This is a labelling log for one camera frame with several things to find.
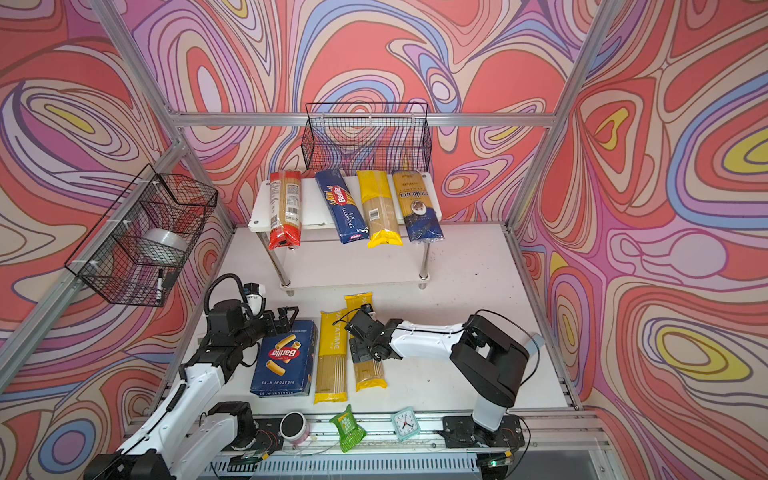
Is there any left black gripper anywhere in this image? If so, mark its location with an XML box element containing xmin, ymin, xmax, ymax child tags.
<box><xmin>231</xmin><ymin>305</ymin><xmax>297</xmax><ymax>352</ymax></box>

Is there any long yellow Pastatime bag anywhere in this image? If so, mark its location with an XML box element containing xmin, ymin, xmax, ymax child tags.
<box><xmin>345</xmin><ymin>292</ymin><xmax>388</xmax><ymax>392</ymax></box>

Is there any blue Barilla rigatoni box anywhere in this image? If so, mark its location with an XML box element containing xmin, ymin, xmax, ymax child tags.
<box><xmin>250</xmin><ymin>319</ymin><xmax>318</xmax><ymax>398</ymax></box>

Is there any yellow barcode spaghetti bag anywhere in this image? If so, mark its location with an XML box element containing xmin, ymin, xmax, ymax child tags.
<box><xmin>357</xmin><ymin>170</ymin><xmax>403</xmax><ymax>248</ymax></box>

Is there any blue Barilla spaghetti box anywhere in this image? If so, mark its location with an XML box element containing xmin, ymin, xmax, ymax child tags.
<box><xmin>315</xmin><ymin>169</ymin><xmax>369</xmax><ymax>244</ymax></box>

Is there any dark blue yellow spaghetti bag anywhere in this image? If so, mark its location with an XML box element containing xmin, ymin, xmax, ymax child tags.
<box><xmin>392</xmin><ymin>171</ymin><xmax>444</xmax><ymax>243</ymax></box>

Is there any red spaghetti bag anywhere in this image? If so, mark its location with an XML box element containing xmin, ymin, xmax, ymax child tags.
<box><xmin>268</xmin><ymin>170</ymin><xmax>302</xmax><ymax>250</ymax></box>

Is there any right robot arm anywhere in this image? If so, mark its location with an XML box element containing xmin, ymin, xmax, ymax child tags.
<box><xmin>334</xmin><ymin>304</ymin><xmax>540</xmax><ymax>448</ymax></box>

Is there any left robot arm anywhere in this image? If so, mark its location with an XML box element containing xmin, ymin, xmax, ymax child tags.
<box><xmin>83</xmin><ymin>273</ymin><xmax>299</xmax><ymax>479</ymax></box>

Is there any white two-tier shelf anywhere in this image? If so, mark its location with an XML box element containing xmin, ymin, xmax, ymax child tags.
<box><xmin>266</xmin><ymin>178</ymin><xmax>430</xmax><ymax>296</ymax></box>

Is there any short yellow Pastatime bag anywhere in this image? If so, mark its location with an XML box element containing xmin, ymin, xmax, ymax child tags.
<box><xmin>314</xmin><ymin>310</ymin><xmax>348</xmax><ymax>404</ymax></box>

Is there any black marker pen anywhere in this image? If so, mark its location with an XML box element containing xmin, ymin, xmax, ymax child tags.
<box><xmin>155</xmin><ymin>268</ymin><xmax>164</xmax><ymax>305</ymax></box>

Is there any teal alarm clock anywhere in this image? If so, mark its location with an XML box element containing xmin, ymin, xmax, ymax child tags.
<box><xmin>391</xmin><ymin>407</ymin><xmax>421</xmax><ymax>442</ymax></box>

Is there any green snack pouch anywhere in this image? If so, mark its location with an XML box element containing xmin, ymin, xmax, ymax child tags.
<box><xmin>330</xmin><ymin>405</ymin><xmax>367</xmax><ymax>453</ymax></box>

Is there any silver tape roll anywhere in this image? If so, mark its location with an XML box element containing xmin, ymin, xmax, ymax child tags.
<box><xmin>143</xmin><ymin>228</ymin><xmax>188</xmax><ymax>252</ymax></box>

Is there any grey small box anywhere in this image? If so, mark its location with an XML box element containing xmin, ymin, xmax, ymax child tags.
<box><xmin>525</xmin><ymin>333</ymin><xmax>546</xmax><ymax>356</ymax></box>

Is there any black wire basket left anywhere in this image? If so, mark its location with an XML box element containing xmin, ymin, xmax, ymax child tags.
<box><xmin>64</xmin><ymin>165</ymin><xmax>218</xmax><ymax>307</ymax></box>

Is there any black wire basket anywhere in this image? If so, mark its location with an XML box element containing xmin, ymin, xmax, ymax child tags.
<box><xmin>301</xmin><ymin>100</ymin><xmax>432</xmax><ymax>175</ymax></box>
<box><xmin>64</xmin><ymin>165</ymin><xmax>218</xmax><ymax>307</ymax></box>

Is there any black wire basket back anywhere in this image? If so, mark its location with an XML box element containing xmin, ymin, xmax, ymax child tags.
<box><xmin>301</xmin><ymin>100</ymin><xmax>432</xmax><ymax>175</ymax></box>

